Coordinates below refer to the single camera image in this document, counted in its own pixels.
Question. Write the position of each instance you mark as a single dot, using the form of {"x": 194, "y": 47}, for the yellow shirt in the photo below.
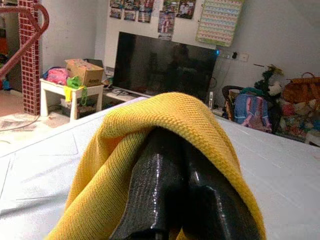
{"x": 120, "y": 150}

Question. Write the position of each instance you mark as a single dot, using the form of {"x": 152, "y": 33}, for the blue and pink backpack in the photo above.
{"x": 252, "y": 112}

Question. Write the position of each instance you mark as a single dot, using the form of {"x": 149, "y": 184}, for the white television stand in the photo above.
{"x": 125, "y": 96}

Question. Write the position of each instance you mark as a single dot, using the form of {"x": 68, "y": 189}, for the white wall socket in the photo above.
{"x": 243, "y": 57}

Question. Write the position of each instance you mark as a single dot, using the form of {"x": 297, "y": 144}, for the artificial flower plant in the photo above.
{"x": 271, "y": 80}

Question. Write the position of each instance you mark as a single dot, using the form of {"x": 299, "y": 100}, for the green plastic toy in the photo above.
{"x": 73, "y": 82}

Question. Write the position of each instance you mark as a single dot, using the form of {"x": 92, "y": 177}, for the floral fabric pile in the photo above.
{"x": 295, "y": 120}

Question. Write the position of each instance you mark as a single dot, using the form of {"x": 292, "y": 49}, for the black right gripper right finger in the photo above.
{"x": 215, "y": 207}

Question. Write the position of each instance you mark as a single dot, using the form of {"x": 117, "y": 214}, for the white side table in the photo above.
{"x": 50, "y": 85}

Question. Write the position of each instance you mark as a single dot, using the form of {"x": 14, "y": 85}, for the pastel wall chart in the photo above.
{"x": 217, "y": 22}

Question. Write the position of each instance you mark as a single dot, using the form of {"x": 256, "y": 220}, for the black flat television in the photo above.
{"x": 162, "y": 65}

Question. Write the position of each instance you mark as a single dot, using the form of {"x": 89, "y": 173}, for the colourful wall poster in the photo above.
{"x": 145, "y": 11}
{"x": 166, "y": 25}
{"x": 131, "y": 10}
{"x": 185, "y": 8}
{"x": 116, "y": 10}

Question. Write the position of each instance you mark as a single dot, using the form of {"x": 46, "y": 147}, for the brown woven basket bag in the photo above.
{"x": 302, "y": 90}

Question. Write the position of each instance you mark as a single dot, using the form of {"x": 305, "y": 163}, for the brown cardboard box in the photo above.
{"x": 85, "y": 72}

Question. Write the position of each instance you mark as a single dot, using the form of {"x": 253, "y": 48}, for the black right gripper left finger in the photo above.
{"x": 150, "y": 195}

